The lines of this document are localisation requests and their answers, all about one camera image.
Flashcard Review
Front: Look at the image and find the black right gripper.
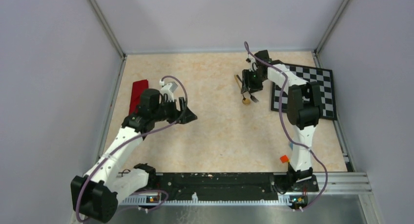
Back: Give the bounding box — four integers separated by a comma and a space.
241, 69, 266, 95

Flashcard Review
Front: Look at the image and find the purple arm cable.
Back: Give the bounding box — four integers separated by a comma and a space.
243, 41, 329, 212
75, 75, 189, 223

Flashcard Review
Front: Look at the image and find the gold spoon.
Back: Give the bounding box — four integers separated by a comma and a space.
234, 75, 251, 105

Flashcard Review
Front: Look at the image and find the black and white chessboard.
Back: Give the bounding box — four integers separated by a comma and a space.
271, 62, 338, 121

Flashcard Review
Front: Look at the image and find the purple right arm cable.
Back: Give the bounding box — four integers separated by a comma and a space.
243, 41, 329, 212

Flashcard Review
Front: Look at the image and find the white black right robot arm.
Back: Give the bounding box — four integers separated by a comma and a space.
241, 50, 323, 191

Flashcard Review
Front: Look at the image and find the orange block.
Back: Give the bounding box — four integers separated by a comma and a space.
280, 155, 290, 163

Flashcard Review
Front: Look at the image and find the red cloth napkin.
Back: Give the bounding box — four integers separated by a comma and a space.
128, 80, 149, 114

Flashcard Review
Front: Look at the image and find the aluminium frame rail front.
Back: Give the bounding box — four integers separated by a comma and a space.
77, 172, 373, 207

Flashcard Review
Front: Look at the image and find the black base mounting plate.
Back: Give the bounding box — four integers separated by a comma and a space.
139, 172, 319, 202

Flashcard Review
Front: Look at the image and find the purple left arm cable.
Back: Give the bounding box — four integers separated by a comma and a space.
75, 75, 189, 223

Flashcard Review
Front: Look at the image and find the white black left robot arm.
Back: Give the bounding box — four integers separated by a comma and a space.
70, 87, 197, 223

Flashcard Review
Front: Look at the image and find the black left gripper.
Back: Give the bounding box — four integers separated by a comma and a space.
152, 97, 197, 124

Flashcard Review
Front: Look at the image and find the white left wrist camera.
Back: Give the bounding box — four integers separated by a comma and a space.
159, 81, 178, 102

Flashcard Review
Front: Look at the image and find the dark metal fork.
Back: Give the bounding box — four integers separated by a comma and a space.
239, 76, 259, 103

